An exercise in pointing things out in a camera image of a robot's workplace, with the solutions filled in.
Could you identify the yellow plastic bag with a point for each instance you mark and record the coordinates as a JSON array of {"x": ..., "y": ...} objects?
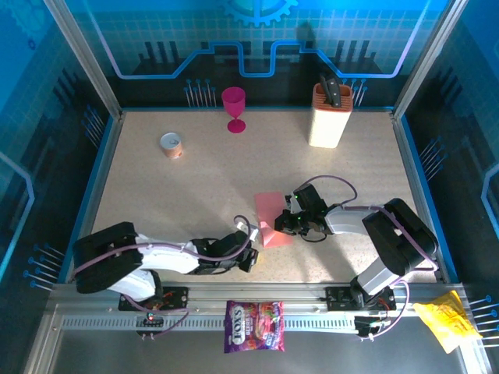
[{"x": 448, "y": 319}]

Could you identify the small tin can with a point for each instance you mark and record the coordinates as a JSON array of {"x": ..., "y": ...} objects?
[{"x": 171, "y": 146}]

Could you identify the cream knife block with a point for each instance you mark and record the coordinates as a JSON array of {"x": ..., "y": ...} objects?
[{"x": 325, "y": 124}]

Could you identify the pink plastic goblet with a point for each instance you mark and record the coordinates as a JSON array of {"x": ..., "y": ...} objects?
[{"x": 234, "y": 99}]

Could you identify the small controller board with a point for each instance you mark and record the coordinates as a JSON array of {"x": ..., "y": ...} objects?
[
  {"x": 150, "y": 321},
  {"x": 370, "y": 327}
]

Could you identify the aluminium frame post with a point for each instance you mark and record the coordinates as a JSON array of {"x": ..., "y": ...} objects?
[
  {"x": 85, "y": 58},
  {"x": 429, "y": 58}
]

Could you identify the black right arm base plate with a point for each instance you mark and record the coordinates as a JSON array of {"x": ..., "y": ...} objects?
[{"x": 335, "y": 298}]

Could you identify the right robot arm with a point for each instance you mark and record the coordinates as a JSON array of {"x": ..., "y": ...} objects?
[{"x": 351, "y": 220}]

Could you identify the purple candy bag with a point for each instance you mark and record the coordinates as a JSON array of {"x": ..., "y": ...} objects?
[{"x": 253, "y": 327}]

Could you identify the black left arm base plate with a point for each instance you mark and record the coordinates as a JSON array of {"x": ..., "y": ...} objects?
[{"x": 177, "y": 298}]

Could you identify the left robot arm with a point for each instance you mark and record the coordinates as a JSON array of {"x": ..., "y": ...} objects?
[{"x": 167, "y": 257}]

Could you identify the aluminium front rail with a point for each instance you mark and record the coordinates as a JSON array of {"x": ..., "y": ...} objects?
[{"x": 253, "y": 292}]

